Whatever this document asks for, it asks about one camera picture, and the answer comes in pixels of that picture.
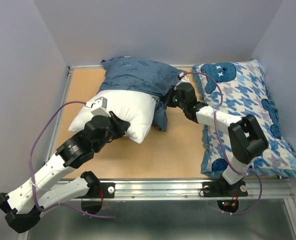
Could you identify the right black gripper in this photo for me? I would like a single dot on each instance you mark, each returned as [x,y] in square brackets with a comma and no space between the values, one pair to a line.
[168,97]

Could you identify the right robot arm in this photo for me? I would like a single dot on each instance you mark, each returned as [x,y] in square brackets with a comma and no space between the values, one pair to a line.
[247,139]

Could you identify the white pillow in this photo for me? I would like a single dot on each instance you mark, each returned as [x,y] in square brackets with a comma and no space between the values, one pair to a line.
[132,106]

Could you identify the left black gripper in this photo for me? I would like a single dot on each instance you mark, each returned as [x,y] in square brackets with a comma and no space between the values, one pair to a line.
[121,126]

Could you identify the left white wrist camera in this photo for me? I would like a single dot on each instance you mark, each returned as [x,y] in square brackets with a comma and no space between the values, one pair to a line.
[98,106]

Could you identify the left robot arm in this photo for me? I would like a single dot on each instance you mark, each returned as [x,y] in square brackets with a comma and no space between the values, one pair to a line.
[23,207]

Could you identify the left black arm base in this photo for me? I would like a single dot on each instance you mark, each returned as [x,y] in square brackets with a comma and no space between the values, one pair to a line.
[93,201]

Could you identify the dark blue lettered pillowcase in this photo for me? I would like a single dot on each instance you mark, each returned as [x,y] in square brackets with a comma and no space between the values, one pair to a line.
[142,75]

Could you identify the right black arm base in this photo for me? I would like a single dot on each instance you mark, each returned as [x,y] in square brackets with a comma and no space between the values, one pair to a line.
[228,195]

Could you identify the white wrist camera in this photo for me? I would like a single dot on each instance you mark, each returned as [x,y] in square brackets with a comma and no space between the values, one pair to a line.
[183,78]
[98,106]

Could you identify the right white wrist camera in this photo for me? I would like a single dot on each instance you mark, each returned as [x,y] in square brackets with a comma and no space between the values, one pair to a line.
[183,78]

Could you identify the blue houndstooth bear pillow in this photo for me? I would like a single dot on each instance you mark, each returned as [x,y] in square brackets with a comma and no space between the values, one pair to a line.
[240,89]

